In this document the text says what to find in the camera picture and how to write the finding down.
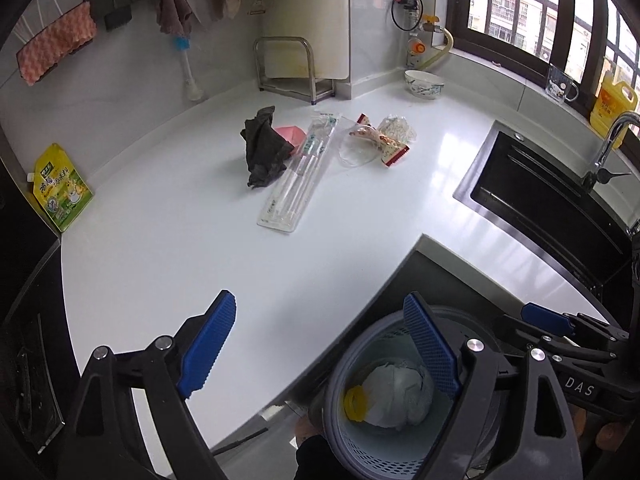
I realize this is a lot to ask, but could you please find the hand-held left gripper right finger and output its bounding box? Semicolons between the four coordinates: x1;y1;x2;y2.
402;292;583;480

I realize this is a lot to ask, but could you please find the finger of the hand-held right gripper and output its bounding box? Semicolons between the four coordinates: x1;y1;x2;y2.
521;302;629;342
500;314;617;364

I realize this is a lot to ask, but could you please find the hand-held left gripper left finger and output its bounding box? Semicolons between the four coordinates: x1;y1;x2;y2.
55;289;237;480

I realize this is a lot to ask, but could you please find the white paper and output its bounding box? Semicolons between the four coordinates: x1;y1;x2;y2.
359;359;435;429

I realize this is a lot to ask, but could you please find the yellow plastic ring lid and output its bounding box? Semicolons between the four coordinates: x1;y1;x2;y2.
344;385;373;422

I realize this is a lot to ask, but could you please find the grey perforated waste basket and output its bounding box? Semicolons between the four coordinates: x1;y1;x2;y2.
320;305;506;480

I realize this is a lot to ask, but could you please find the clear toothbrush package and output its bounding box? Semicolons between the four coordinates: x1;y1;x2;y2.
257;112;342;233

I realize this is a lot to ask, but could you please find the red white snack wrapper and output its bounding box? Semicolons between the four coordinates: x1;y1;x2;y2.
348;114;411;168

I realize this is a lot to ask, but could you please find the clear plastic lid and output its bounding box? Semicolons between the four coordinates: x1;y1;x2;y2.
337;132;382;168

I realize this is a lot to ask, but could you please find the black cloth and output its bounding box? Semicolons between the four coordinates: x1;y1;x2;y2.
240;106;296;188

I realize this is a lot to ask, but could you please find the pink paper piece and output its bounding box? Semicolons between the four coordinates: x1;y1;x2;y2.
275;124;307;157

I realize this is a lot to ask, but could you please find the person's right hand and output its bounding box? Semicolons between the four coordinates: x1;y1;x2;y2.
572;402;636;453

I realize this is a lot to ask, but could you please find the black kitchen sink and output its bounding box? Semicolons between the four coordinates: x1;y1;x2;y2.
453;120;640;301

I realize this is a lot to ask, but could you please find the person's dark clothed leg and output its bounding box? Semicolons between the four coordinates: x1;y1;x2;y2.
295;417;361;480

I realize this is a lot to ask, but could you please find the chrome faucet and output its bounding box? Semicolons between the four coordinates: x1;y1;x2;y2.
580;111;640;193

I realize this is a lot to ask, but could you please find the black stove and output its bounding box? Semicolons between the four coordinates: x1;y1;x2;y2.
0;160;76;461

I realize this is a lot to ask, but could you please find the green yellow spout pouch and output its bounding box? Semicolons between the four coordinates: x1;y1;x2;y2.
27;143;95;233

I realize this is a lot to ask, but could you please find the yellow oil bottle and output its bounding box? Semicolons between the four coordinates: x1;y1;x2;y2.
590;71;640;150

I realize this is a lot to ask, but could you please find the clear glass mug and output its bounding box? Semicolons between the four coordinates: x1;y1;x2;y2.
546;63;580;103

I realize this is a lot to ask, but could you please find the white patterned ceramic bowl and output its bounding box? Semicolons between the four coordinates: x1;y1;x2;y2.
404;69;446;101

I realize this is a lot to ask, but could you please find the white blue bottle brush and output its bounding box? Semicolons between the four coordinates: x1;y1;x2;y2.
172;35;205;103

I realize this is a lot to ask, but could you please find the steel board rack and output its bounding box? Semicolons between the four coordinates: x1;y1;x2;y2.
253;36;337;107

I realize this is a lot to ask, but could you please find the white orange knob fitting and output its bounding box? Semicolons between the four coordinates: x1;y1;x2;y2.
407;35;427;66

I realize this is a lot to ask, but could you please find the dark framed window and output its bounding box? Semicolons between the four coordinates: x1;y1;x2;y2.
447;0;640;136

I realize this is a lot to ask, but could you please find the brown hanging cloth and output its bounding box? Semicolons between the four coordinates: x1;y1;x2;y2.
156;0;193;37

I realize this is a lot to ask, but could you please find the pink wavy sponge cloth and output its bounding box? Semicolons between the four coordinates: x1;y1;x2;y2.
16;2;98;86

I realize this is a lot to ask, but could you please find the light grey hanging cloth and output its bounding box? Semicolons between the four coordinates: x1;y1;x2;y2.
182;0;226;28

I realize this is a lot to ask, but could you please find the black plastic holder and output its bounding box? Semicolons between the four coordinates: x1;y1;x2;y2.
103;6;133;31

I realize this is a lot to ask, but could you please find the white cutting board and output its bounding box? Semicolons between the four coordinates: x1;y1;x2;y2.
262;0;351;82

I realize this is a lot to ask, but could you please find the yellow gas hose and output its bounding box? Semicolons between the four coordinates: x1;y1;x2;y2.
417;27;455;71

